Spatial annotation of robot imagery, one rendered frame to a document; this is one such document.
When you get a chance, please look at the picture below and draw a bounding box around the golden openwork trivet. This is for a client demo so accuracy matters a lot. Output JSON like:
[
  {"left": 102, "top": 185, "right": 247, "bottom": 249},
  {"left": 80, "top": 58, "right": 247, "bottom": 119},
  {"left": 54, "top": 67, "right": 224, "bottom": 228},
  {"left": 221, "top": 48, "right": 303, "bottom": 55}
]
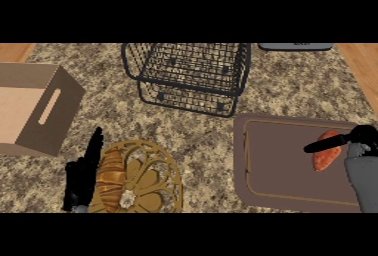
[{"left": 88, "top": 139, "right": 185, "bottom": 214}]

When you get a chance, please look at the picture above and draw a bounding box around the brown cardboard box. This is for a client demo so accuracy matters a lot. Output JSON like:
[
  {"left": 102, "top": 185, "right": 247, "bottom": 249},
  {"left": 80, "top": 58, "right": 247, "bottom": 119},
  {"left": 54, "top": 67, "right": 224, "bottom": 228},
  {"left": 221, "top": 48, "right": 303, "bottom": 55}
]
[{"left": 0, "top": 62, "right": 88, "bottom": 158}]

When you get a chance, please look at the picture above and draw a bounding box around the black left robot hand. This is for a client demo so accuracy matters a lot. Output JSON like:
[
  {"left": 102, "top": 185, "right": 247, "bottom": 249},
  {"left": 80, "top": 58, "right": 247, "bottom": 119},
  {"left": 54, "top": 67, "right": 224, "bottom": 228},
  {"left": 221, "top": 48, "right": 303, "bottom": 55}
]
[{"left": 61, "top": 126, "right": 105, "bottom": 213}]

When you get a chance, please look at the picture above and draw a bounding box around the black tiered wire basket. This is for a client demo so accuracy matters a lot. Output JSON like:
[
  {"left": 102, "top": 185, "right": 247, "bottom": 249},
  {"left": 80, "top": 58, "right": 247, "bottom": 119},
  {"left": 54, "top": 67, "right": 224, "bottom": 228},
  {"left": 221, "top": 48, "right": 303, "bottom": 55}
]
[{"left": 120, "top": 43, "right": 253, "bottom": 119}]

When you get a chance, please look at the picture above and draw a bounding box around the orange sweet potato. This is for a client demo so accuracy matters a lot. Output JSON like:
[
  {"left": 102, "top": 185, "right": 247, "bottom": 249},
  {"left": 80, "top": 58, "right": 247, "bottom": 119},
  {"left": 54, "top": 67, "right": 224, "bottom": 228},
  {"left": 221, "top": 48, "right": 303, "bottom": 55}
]
[{"left": 312, "top": 130, "right": 343, "bottom": 173}]

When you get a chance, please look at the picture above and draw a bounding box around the brown croissant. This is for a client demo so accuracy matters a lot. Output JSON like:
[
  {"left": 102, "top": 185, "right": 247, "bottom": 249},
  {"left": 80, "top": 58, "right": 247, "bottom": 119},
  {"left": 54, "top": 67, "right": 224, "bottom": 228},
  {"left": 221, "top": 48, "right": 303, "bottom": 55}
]
[{"left": 94, "top": 148, "right": 126, "bottom": 212}]

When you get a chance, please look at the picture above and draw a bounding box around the brown rectangular tray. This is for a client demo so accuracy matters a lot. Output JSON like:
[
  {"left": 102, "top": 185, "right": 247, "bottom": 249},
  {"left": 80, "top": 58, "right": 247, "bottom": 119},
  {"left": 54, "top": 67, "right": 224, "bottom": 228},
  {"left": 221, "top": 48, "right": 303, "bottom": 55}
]
[{"left": 232, "top": 113, "right": 368, "bottom": 214}]

